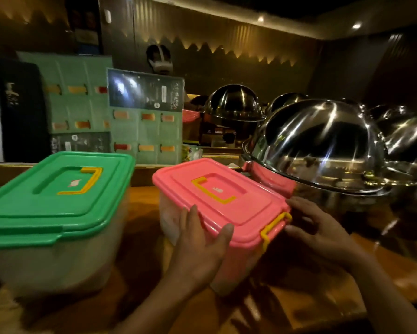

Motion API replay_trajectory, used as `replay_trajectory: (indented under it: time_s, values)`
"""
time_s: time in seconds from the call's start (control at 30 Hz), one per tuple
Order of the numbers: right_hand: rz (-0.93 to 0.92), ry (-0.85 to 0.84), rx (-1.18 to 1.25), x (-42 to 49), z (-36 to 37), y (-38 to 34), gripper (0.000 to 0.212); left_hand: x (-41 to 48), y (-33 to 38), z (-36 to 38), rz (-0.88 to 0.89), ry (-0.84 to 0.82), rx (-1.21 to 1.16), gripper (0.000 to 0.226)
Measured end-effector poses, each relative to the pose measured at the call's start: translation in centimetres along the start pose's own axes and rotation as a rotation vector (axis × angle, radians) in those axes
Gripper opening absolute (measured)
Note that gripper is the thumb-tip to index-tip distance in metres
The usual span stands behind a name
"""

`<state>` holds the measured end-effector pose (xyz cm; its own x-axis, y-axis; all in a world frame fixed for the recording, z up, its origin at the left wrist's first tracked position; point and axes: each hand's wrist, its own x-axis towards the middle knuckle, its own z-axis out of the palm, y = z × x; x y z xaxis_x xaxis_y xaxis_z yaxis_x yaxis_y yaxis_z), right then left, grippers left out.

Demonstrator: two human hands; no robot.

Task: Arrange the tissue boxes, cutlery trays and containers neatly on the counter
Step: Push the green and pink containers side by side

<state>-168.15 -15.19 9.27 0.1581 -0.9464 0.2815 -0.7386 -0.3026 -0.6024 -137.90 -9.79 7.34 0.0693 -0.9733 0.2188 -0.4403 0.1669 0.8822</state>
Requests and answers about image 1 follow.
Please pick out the pink lidded plastic container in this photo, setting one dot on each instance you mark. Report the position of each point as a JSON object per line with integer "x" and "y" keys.
{"x": 229, "y": 205}

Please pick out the person's left middle finger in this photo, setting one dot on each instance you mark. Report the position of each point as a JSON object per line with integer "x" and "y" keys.
{"x": 183, "y": 222}

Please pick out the stack of green containers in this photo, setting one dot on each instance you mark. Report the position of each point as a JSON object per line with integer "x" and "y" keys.
{"x": 76, "y": 100}

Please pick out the person's left thumb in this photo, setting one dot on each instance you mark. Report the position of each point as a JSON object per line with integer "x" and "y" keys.
{"x": 221, "y": 237}

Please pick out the person's right hand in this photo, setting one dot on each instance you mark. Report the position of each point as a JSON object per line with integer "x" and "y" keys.
{"x": 328, "y": 239}

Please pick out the person's right forearm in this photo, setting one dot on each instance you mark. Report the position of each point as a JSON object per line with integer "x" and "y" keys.
{"x": 389, "y": 299}

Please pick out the black board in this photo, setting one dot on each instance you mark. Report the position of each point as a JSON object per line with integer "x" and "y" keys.
{"x": 22, "y": 111}

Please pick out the printed food packet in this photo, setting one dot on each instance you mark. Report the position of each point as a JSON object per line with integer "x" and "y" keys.
{"x": 191, "y": 153}

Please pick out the dark glossy poster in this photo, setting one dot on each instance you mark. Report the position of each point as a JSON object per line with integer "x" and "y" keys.
{"x": 144, "y": 90}

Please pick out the black white headset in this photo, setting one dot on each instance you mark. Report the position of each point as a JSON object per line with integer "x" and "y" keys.
{"x": 159, "y": 59}

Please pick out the small pink container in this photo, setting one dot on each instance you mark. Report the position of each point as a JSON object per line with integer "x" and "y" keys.
{"x": 190, "y": 115}

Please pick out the dark label sheet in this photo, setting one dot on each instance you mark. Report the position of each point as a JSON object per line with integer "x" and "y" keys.
{"x": 81, "y": 142}

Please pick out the large steel chafing dish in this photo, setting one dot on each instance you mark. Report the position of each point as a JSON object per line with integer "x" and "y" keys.
{"x": 320, "y": 146}

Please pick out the green lidded plastic container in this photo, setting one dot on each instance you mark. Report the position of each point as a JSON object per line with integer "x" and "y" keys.
{"x": 48, "y": 212}

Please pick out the person's right thumb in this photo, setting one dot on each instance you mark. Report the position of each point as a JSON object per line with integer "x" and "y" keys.
{"x": 297, "y": 233}

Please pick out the person's left forearm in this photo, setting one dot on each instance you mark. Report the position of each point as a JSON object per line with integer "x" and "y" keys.
{"x": 159, "y": 306}

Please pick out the steel chafing dish dome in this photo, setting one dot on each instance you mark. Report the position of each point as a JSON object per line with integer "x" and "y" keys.
{"x": 233, "y": 102}
{"x": 285, "y": 100}
{"x": 412, "y": 146}

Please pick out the person's left hand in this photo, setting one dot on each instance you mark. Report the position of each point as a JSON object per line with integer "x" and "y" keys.
{"x": 194, "y": 257}

